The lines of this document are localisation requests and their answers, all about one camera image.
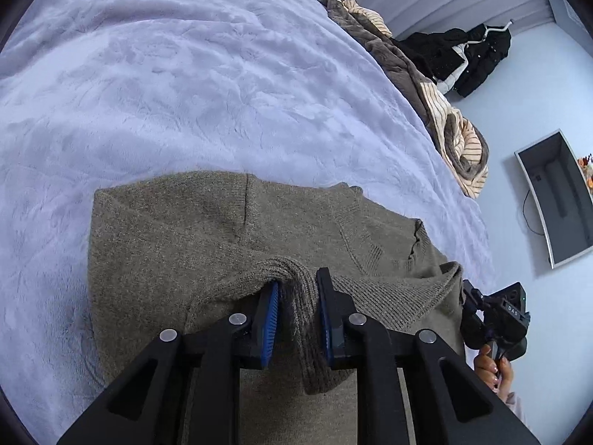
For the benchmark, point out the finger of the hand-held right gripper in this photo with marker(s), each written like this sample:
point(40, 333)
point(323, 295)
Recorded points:
point(470, 296)

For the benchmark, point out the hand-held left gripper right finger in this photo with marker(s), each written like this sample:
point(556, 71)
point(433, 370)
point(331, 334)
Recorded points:
point(325, 329)

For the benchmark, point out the olive brown knit sweater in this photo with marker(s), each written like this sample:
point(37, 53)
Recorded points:
point(185, 231)

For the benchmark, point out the person's right hand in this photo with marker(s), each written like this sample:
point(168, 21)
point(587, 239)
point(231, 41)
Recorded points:
point(491, 371)

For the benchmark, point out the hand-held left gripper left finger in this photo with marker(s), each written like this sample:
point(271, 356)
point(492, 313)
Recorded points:
point(270, 324)

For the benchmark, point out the pile of striped clothes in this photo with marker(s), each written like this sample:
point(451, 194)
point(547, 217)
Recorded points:
point(463, 143)

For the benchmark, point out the wall-mounted television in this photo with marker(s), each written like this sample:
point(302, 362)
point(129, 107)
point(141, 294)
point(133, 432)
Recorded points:
point(556, 199)

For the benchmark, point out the black jacket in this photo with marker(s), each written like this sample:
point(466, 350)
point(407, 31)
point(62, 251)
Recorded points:
point(482, 62)

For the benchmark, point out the brown and striped clothes pile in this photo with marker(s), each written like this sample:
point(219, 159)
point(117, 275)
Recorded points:
point(394, 65)

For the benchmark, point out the person's right forearm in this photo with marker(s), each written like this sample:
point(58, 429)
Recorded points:
point(515, 408)

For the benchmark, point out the orange flower decoration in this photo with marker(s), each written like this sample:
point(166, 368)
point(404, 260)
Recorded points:
point(587, 171)

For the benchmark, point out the lilac plush blanket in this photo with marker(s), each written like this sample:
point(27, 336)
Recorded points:
point(162, 79)

